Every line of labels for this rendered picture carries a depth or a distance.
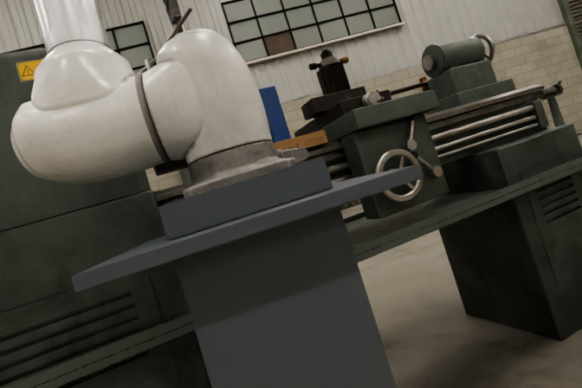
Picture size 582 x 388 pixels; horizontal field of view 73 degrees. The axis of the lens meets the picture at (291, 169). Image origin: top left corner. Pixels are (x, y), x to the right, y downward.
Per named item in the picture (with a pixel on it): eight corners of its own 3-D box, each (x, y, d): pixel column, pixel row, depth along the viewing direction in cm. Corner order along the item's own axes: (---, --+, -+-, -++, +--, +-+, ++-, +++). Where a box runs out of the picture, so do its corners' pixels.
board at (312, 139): (236, 167, 111) (231, 154, 111) (217, 181, 144) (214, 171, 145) (328, 141, 121) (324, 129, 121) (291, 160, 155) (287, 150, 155)
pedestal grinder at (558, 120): (562, 140, 768) (544, 86, 772) (547, 144, 804) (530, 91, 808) (583, 134, 775) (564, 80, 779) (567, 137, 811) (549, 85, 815)
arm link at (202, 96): (279, 133, 63) (238, 3, 63) (165, 166, 60) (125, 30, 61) (270, 147, 79) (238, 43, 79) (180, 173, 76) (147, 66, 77)
